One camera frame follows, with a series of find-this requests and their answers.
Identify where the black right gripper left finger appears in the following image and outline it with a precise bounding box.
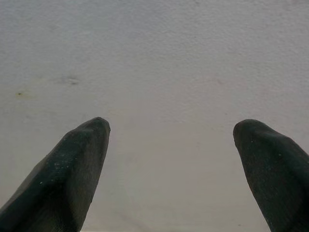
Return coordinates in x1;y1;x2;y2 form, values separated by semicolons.
0;117;111;232

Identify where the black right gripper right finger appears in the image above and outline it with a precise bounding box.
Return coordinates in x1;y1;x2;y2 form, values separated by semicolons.
232;118;309;232

